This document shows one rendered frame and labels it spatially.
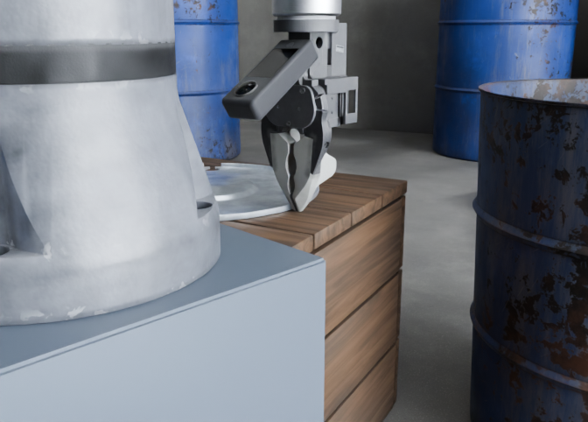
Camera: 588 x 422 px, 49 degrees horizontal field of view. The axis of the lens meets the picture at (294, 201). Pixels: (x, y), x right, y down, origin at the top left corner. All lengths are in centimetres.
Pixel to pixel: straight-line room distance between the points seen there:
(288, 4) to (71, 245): 49
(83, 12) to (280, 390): 18
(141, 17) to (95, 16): 2
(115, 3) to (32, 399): 14
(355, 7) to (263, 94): 311
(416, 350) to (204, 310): 96
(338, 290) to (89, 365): 53
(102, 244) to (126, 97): 6
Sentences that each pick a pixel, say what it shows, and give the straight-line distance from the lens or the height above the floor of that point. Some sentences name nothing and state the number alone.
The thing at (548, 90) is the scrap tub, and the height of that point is 46.
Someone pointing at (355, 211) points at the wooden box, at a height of 35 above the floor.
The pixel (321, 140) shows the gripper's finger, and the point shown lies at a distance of 70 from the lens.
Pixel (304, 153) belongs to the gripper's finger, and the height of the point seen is 42.
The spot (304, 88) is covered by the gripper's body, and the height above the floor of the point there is 49.
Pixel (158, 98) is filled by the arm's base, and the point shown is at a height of 53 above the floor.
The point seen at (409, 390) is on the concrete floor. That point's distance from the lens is 109.
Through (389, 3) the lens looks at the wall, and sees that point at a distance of 369.
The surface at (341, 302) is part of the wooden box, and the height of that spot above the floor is 25.
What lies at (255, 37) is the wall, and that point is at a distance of 401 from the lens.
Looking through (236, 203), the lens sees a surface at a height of 35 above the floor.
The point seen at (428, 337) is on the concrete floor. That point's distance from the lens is 126.
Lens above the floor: 55
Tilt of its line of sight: 15 degrees down
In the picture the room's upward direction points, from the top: straight up
